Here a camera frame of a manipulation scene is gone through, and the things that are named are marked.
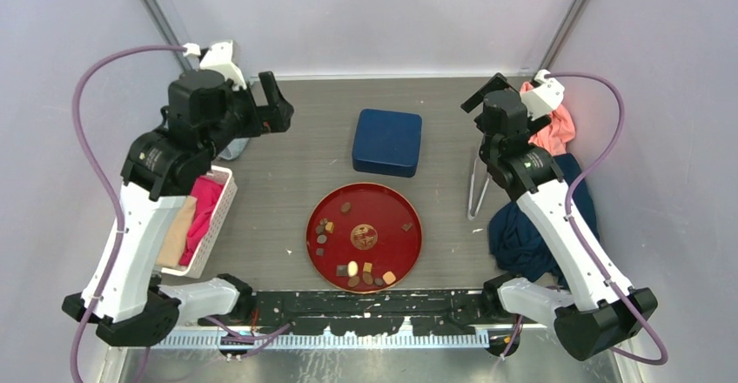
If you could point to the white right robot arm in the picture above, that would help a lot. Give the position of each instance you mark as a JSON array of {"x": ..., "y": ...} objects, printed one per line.
[{"x": 600, "y": 307}]

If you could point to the metal tongs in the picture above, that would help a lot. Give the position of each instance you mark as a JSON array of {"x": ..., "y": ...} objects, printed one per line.
[{"x": 478, "y": 183}]

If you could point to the caramel cube chocolate bottom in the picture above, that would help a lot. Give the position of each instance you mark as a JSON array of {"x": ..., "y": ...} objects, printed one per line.
[{"x": 389, "y": 278}]

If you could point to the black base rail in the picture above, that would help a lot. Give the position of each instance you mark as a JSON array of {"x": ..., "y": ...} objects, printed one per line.
[{"x": 427, "y": 312}]

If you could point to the white oval chocolate bottom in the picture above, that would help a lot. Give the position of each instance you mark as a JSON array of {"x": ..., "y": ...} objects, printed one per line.
[{"x": 352, "y": 268}]

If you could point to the magenta cloth in basket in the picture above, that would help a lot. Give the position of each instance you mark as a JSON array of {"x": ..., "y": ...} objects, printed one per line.
[{"x": 207, "y": 193}]

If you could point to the brown ridged round chocolate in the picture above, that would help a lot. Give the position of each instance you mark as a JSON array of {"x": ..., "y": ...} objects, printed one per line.
[{"x": 345, "y": 207}]

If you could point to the tan cloth in basket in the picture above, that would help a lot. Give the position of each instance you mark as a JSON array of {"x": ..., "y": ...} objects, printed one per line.
[{"x": 175, "y": 239}]

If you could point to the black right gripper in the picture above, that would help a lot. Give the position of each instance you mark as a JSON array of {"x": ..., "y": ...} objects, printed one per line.
[{"x": 499, "y": 80}]

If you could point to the white perforated basket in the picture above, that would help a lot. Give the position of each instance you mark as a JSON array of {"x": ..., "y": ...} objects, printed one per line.
[{"x": 196, "y": 268}]

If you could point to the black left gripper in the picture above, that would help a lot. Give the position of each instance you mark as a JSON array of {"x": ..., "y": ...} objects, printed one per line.
[{"x": 270, "y": 118}]

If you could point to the blue box lid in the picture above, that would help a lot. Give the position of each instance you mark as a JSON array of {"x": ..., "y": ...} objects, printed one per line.
[{"x": 387, "y": 143}]

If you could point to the light blue cloth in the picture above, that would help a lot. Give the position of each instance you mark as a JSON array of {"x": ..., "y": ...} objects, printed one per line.
[{"x": 234, "y": 149}]

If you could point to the dark navy cloth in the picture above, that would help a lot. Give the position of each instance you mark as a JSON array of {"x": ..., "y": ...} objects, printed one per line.
[{"x": 516, "y": 244}]

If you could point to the red round tray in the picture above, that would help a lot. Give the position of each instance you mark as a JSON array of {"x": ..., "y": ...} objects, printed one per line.
[{"x": 382, "y": 232}]

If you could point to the pink cloth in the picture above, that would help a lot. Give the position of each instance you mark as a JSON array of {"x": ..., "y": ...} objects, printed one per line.
[{"x": 555, "y": 136}]

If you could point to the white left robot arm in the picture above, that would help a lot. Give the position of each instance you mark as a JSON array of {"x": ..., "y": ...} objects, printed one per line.
[{"x": 129, "y": 307}]

